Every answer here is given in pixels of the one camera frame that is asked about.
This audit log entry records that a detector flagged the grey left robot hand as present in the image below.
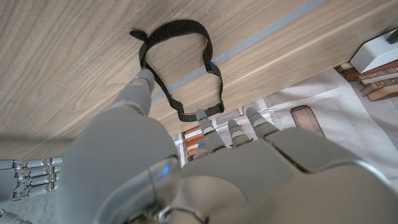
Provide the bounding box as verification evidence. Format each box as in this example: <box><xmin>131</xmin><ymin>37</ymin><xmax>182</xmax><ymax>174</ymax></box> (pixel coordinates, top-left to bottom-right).
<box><xmin>57</xmin><ymin>68</ymin><xmax>398</xmax><ymax>224</ymax></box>

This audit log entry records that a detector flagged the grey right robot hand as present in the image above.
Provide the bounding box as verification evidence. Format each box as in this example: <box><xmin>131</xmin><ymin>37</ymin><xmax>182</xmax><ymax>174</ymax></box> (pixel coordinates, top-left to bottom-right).
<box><xmin>0</xmin><ymin>157</ymin><xmax>63</xmax><ymax>224</ymax></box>

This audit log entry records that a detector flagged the black velcro strap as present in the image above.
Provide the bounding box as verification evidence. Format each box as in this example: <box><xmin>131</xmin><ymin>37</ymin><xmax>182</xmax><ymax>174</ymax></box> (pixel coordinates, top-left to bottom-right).
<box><xmin>129</xmin><ymin>19</ymin><xmax>225</xmax><ymax>123</ymax></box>

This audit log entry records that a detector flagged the printed bookshelf backdrop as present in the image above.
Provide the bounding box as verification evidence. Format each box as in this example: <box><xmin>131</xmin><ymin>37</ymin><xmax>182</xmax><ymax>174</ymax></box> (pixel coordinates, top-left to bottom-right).
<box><xmin>172</xmin><ymin>58</ymin><xmax>398</xmax><ymax>194</ymax></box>

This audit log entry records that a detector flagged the white power strip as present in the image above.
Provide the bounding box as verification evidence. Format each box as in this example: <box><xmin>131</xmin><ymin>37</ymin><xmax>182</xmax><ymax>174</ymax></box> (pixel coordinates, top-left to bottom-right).
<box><xmin>349</xmin><ymin>27</ymin><xmax>398</xmax><ymax>74</ymax></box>

